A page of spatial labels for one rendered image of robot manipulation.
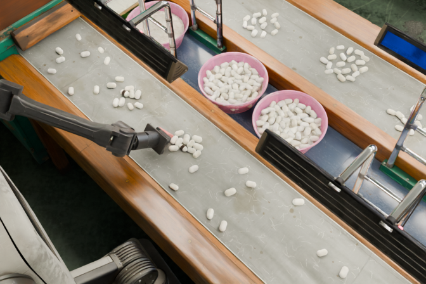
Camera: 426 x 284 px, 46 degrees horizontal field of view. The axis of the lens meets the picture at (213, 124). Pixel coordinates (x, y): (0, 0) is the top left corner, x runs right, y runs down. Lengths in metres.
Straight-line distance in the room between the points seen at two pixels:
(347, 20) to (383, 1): 1.34
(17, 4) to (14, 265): 1.38
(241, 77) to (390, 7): 1.71
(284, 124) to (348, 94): 0.28
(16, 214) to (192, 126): 1.00
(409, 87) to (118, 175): 1.12
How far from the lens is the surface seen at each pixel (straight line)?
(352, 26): 2.17
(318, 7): 2.23
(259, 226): 1.63
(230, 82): 1.94
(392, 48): 1.69
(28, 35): 2.14
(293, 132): 1.82
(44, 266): 0.96
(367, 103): 1.94
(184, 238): 1.59
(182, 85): 1.91
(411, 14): 3.47
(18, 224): 0.93
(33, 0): 2.16
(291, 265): 1.59
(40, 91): 2.02
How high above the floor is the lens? 2.23
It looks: 55 degrees down
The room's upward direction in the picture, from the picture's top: 3 degrees counter-clockwise
